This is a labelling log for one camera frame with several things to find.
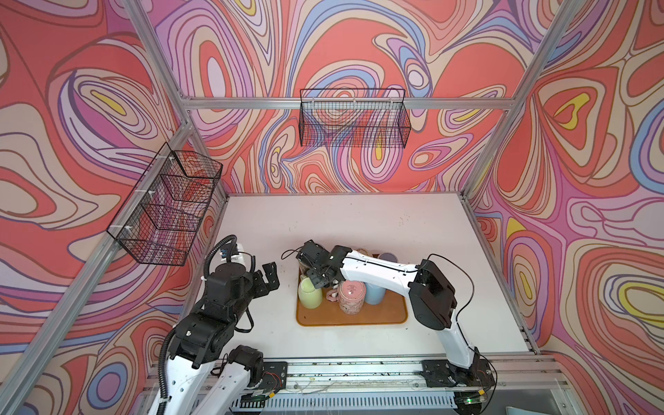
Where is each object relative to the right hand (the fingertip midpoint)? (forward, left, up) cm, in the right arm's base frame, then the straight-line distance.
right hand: (324, 280), depth 88 cm
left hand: (-6, +15, +20) cm, 26 cm away
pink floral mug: (-9, -9, +7) cm, 14 cm away
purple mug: (+6, -23, +4) cm, 24 cm away
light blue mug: (-7, -16, +2) cm, 18 cm away
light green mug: (-7, +5, +3) cm, 9 cm away
